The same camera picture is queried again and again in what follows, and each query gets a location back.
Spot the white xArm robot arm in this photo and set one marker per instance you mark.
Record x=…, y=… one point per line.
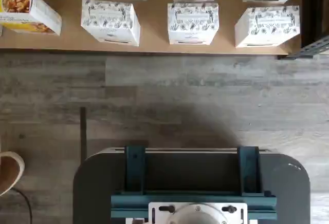
x=200, y=216

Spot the yellow granola box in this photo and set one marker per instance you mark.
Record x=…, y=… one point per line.
x=38, y=13

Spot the black mounting bolt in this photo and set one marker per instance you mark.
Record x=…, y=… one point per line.
x=231, y=209
x=168, y=208

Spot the white slotted mounting plate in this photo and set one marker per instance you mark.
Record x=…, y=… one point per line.
x=167, y=216

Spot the grey rounded robot cart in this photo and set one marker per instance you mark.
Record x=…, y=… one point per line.
x=282, y=183

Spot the grey metal angle beam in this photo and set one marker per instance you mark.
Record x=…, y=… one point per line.
x=311, y=48

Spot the round tan bowl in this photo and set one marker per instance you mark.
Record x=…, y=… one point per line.
x=10, y=172

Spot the teal metal mounting frame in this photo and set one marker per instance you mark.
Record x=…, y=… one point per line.
x=135, y=170

